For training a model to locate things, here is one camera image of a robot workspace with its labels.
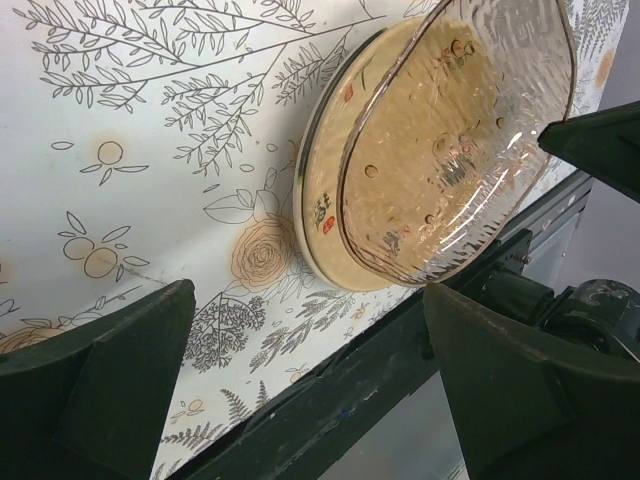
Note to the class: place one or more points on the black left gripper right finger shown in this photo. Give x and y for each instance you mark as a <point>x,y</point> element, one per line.
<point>528,405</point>

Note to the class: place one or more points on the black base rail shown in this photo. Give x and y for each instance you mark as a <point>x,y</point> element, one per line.
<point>265,428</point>

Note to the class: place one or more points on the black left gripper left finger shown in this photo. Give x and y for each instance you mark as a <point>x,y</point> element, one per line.
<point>91,403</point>

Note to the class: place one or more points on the cream gold-rimmed small plate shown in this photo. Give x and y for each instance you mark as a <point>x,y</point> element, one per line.
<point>318,161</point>

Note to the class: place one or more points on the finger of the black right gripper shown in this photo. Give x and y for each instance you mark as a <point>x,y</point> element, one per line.
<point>603,144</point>

